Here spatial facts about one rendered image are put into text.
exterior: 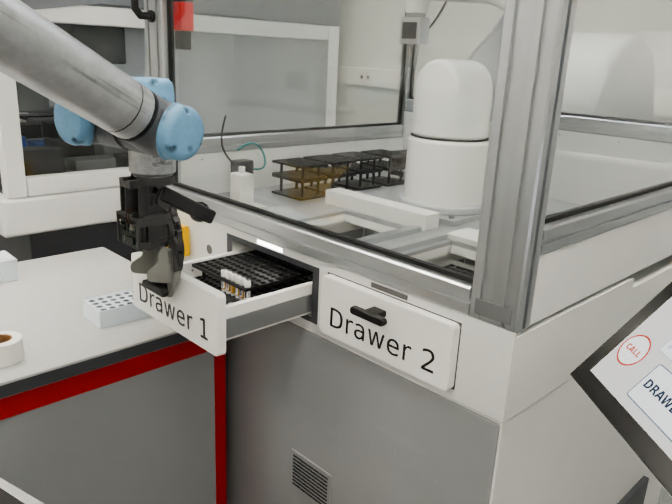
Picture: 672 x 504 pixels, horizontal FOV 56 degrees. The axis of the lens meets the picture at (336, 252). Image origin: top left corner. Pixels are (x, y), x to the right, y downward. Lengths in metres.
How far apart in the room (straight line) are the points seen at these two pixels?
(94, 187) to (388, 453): 1.17
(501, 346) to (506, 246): 0.15
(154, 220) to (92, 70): 0.34
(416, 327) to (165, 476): 0.72
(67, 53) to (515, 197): 0.57
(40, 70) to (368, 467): 0.85
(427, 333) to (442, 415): 0.14
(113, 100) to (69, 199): 1.12
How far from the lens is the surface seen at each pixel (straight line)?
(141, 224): 1.06
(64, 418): 1.30
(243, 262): 1.29
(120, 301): 1.40
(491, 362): 0.97
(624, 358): 0.77
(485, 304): 0.94
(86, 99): 0.81
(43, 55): 0.76
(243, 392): 1.48
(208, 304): 1.07
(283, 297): 1.15
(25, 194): 1.88
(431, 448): 1.10
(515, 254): 0.91
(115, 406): 1.34
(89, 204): 1.95
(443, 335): 0.98
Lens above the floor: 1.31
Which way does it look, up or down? 17 degrees down
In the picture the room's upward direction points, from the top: 3 degrees clockwise
